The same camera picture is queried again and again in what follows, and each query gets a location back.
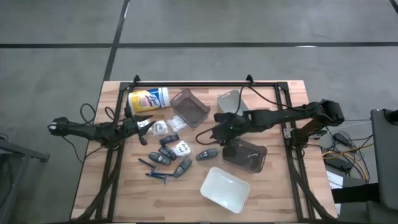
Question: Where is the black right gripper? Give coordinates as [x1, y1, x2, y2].
[211, 111, 249, 157]

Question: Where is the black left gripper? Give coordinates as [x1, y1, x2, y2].
[123, 114, 157, 146]

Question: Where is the white clear-wrapped packet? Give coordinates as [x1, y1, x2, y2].
[167, 115, 188, 133]
[171, 140, 192, 157]
[146, 120, 169, 136]

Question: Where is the smoke translucent plastic bin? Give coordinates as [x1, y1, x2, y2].
[221, 138, 268, 174]
[169, 88, 211, 129]

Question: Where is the white plastic bin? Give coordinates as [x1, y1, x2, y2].
[200, 166, 251, 215]

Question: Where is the grey handheld vacuum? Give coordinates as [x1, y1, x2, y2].
[172, 157, 193, 179]

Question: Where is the black travel bottle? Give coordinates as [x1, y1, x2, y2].
[248, 151, 261, 170]

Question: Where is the yellow white wipes canister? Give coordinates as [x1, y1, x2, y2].
[127, 86, 171, 113]

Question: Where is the light grey translucent bin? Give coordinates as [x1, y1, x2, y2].
[216, 89, 250, 116]

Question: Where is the white paper label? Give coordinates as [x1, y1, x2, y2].
[326, 170, 345, 190]

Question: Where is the black power adapter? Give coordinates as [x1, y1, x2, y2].
[325, 157, 354, 172]

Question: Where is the grey metal stand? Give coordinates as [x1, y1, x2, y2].
[0, 136, 50, 224]

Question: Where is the dark grey chair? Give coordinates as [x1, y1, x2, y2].
[331, 182, 398, 224]

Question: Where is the grey equipment cart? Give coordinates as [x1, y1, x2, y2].
[369, 108, 398, 212]

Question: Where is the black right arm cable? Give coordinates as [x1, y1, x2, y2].
[195, 84, 295, 146]

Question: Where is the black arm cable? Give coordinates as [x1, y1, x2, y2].
[195, 84, 295, 146]
[79, 103, 98, 126]

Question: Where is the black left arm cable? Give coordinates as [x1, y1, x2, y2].
[79, 103, 98, 126]

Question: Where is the black aluminium rig frame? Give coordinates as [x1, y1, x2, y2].
[70, 80, 338, 223]

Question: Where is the yellow cable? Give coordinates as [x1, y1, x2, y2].
[322, 142, 371, 182]

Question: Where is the black floor cable bundle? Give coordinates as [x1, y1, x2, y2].
[323, 118, 374, 156]

